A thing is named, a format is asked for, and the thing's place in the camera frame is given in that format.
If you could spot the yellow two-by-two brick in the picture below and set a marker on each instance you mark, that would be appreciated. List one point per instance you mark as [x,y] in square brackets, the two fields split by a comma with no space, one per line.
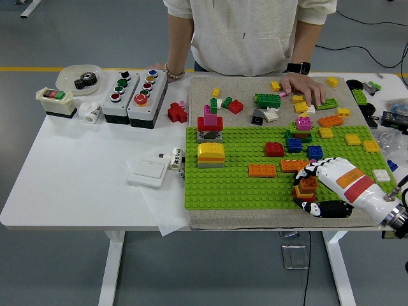
[301,106]
[298,99]
[331,81]
[343,112]
[275,86]

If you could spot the black metal gears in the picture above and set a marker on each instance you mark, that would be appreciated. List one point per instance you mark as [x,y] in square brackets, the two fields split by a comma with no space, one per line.
[84,81]

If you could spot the white table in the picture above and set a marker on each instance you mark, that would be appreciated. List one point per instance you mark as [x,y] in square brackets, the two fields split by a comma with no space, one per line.
[79,159]

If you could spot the tall pink brick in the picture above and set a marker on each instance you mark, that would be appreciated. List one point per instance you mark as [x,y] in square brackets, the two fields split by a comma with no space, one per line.
[210,120]

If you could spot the grey-brown foam mat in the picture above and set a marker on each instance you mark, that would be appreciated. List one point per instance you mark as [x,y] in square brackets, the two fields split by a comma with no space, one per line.
[242,86]

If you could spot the red curved brick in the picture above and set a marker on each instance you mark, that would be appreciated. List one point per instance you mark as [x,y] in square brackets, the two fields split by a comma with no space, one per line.
[274,149]

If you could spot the white oval dish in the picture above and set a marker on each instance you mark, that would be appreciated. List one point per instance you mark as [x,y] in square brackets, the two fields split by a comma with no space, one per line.
[68,75]

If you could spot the wide red brick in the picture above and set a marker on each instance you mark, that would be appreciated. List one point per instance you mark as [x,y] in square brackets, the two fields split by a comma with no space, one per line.
[201,125]

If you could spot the white table leg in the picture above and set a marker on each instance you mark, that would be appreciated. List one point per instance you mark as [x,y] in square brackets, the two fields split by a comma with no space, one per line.
[111,271]
[339,271]

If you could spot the grey emergency-stop control box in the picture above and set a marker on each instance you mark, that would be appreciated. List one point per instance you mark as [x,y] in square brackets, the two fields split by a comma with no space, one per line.
[156,95]

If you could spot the grey thin plate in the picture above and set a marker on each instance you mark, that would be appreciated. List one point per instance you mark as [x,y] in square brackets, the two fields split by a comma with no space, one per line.
[210,165]

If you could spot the white two-by-two plate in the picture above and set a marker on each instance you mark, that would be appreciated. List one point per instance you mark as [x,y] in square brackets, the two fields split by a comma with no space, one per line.
[381,176]
[270,114]

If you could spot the black device box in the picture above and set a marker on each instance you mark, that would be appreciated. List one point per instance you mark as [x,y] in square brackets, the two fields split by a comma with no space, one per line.
[392,118]

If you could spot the yellow flat square plate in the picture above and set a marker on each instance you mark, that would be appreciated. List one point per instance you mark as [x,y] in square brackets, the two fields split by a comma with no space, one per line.
[371,146]
[325,132]
[352,139]

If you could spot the small metal screw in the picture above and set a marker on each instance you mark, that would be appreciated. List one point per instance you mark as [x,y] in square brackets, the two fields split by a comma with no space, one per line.
[379,75]

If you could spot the red square brick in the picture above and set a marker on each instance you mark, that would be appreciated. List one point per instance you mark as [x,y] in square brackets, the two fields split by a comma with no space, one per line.
[307,196]

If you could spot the black table control panel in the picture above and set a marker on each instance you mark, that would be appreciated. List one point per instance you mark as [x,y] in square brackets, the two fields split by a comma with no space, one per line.
[387,235]

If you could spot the green two-by-four brick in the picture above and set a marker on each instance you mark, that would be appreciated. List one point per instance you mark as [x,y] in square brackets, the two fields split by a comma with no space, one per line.
[267,99]

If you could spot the grey arch brick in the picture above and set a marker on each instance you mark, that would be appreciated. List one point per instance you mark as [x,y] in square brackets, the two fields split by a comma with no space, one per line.
[201,138]

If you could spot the green two-by-four plate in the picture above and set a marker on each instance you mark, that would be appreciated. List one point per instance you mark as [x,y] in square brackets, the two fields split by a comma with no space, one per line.
[331,104]

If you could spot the narrow green brick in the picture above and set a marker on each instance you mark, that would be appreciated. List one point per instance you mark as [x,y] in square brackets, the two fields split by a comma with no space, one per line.
[214,107]

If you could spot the red cross-shaped brick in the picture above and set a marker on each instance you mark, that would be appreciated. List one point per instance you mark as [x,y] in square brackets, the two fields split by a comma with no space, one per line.
[176,112]

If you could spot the dark green brick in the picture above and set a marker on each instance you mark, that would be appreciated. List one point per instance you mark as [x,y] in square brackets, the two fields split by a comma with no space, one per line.
[307,138]

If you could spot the grey four-button control box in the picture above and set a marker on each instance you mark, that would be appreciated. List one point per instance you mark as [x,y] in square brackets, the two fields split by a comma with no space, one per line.
[129,92]

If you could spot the yellow curved brick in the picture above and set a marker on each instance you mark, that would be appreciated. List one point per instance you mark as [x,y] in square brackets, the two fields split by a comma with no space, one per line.
[210,150]

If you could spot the clear plastic bag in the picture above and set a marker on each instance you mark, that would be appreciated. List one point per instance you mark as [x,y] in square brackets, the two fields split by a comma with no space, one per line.
[390,140]

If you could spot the red two-by-two brick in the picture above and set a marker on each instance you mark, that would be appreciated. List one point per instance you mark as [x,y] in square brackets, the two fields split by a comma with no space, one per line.
[235,106]

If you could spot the pink two-by-two brick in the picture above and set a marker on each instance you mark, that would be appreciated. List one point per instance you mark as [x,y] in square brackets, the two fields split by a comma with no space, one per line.
[313,160]
[303,123]

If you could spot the small green brick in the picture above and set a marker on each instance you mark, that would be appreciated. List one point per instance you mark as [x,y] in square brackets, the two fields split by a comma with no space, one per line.
[226,102]

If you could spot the white paper sheet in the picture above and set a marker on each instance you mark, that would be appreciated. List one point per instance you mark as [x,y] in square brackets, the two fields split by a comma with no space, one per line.
[165,216]

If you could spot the beige red-green switch box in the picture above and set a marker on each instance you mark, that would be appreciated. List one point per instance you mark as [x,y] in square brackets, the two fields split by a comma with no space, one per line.
[55,103]

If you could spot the orange thin plate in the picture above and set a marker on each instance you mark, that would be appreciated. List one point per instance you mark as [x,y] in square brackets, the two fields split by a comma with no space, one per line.
[210,160]

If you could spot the green studded brick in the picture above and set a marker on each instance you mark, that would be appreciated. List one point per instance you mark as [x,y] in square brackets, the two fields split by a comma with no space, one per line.
[358,95]

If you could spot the black smartwatch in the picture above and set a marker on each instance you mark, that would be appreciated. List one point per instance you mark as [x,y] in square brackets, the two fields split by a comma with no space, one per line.
[299,68]

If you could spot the person's torso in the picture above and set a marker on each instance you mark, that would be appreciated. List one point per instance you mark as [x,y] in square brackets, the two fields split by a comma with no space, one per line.
[239,32]

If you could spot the lime green plate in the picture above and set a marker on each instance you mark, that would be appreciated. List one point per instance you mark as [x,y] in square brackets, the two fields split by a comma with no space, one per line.
[293,126]

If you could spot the person's left hand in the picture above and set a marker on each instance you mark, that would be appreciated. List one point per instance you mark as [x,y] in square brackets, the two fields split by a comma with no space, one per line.
[303,84]

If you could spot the green studded baseplate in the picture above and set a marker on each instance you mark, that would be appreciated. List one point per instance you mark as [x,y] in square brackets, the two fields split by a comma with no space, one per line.
[239,191]

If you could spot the grey and green tool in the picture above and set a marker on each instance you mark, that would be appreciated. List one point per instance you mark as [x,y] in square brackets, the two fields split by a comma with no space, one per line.
[369,87]

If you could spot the blue two-by-two brick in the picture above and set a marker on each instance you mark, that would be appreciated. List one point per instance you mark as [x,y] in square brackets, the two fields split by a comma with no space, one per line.
[315,152]
[294,144]

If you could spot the small pink brick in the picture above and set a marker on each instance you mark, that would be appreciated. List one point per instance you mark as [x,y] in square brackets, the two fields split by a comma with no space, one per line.
[182,103]

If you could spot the small blue brick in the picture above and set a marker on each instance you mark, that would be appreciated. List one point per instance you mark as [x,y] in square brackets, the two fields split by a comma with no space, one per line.
[392,165]

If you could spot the dark grey slope brick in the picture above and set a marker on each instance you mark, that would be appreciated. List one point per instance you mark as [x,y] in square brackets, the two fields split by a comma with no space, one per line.
[257,117]

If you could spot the metal under-table bracket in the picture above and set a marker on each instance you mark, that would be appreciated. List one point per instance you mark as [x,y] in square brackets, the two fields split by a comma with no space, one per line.
[291,234]

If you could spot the person's right forearm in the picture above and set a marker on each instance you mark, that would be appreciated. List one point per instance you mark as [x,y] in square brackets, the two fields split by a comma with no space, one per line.
[180,44]

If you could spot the small yellow brick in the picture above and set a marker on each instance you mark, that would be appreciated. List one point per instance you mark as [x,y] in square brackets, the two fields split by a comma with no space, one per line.
[215,92]

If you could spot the plastic bag with blue parts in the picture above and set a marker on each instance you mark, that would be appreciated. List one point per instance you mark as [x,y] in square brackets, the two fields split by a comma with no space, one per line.
[398,105]

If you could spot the person's left forearm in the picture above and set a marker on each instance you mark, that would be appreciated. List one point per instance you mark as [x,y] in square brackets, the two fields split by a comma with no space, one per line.
[304,41]

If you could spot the person's right hand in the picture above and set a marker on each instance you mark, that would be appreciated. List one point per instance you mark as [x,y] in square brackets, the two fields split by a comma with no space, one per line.
[157,66]

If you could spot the metal floor socket plate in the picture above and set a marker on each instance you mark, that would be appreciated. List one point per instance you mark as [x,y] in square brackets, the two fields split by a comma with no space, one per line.
[294,256]

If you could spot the grey furniture foot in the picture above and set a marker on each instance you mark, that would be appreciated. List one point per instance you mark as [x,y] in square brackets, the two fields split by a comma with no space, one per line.
[30,6]

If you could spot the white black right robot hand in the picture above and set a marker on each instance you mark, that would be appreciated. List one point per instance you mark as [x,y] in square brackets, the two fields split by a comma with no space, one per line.
[347,178]

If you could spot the small yellow roof piece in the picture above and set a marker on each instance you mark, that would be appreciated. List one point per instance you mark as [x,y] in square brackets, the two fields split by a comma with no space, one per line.
[303,114]

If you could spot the white wall switch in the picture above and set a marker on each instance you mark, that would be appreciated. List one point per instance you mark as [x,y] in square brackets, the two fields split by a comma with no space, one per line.
[148,172]

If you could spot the white labelled pipe fitting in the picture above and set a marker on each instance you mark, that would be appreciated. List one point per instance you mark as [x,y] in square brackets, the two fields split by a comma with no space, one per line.
[174,159]

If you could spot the small white brick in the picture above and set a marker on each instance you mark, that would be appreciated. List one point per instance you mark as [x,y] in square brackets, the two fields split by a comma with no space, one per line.
[310,109]
[219,103]

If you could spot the orange two-by-four brick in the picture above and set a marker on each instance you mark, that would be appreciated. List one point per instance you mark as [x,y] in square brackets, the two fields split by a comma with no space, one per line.
[330,120]
[288,165]
[262,170]
[308,185]

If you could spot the white pipe tee fitting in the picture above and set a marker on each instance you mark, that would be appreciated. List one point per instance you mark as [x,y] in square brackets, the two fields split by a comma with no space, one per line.
[90,113]

